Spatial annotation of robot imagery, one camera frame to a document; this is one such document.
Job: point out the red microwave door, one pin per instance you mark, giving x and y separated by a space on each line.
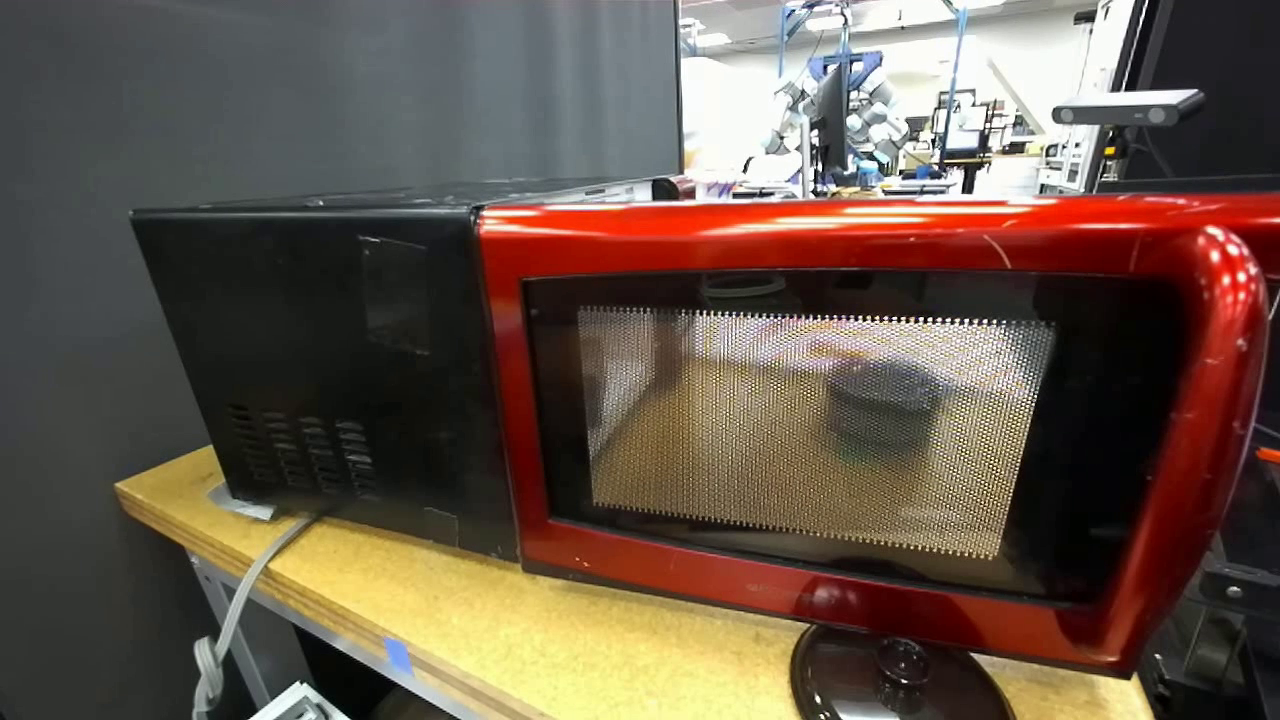
855 240

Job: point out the grey cooking pot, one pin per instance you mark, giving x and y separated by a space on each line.
883 402

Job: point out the black pot lid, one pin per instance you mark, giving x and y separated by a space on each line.
855 675

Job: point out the blue tape piece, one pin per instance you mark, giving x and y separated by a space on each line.
397 655

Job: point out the small lit display screen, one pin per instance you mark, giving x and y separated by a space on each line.
963 127

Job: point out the dark grey backdrop curtain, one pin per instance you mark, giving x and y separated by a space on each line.
334 94

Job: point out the black tripod stand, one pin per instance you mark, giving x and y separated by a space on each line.
1226 624

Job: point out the black room divider panel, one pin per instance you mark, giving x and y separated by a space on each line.
1220 52

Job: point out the stereo camera bar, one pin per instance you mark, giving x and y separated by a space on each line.
1124 105

